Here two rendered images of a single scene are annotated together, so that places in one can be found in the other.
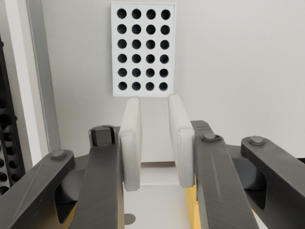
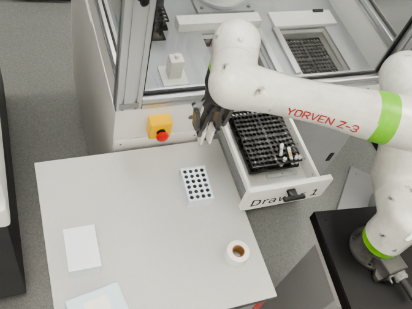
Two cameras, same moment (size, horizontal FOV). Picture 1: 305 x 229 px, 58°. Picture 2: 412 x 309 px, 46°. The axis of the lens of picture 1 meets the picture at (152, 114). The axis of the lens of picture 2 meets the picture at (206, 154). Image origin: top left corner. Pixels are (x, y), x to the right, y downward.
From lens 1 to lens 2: 124 cm
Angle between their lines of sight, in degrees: 24
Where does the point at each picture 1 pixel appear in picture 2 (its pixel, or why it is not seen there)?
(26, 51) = (238, 164)
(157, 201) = (178, 125)
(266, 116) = (129, 169)
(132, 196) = (187, 126)
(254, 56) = (144, 193)
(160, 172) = (172, 140)
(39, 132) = (229, 142)
